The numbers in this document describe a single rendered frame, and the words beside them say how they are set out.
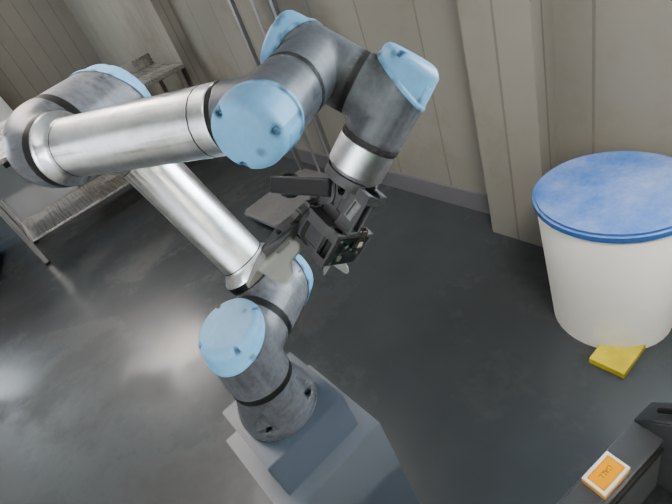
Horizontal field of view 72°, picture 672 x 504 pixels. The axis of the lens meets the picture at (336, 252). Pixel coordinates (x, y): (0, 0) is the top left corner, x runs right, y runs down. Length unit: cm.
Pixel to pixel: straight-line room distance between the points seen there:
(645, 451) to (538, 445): 109
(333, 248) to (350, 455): 49
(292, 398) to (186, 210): 37
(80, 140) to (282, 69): 26
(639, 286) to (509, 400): 59
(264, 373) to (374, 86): 48
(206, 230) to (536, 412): 140
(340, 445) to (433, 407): 99
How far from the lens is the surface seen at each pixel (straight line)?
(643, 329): 195
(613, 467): 71
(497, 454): 180
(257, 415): 86
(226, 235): 81
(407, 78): 54
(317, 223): 60
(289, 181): 65
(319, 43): 54
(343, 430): 95
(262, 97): 43
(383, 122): 55
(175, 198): 80
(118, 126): 57
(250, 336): 75
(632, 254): 165
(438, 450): 183
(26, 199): 554
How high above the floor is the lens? 160
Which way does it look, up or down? 35 degrees down
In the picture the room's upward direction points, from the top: 23 degrees counter-clockwise
